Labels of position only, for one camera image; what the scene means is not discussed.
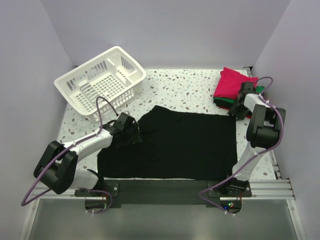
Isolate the black t shirt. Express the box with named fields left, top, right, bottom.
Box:
left=213, top=99, right=234, bottom=109
left=97, top=105, right=237, bottom=181

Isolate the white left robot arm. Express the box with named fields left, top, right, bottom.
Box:
left=33, top=112, right=142, bottom=196

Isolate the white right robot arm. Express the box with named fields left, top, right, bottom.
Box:
left=222, top=82, right=287, bottom=197

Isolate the red folded t shirt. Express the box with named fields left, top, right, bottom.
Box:
left=217, top=105, right=252, bottom=119

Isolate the black folded t shirt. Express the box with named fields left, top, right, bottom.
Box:
left=213, top=99, right=234, bottom=109

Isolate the pink folded t shirt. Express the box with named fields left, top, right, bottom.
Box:
left=213, top=67, right=258, bottom=100

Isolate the green folded t shirt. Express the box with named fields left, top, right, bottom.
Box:
left=213, top=86, right=265, bottom=105

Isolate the white plastic laundry basket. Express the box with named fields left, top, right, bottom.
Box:
left=54, top=46, right=146, bottom=123

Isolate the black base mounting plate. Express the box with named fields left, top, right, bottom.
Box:
left=74, top=179, right=252, bottom=209

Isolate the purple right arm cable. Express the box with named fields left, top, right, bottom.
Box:
left=198, top=76, right=286, bottom=216

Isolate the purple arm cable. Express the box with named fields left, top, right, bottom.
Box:
left=20, top=96, right=120, bottom=207
left=198, top=76, right=286, bottom=216

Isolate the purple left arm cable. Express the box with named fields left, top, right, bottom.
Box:
left=20, top=96, right=120, bottom=207

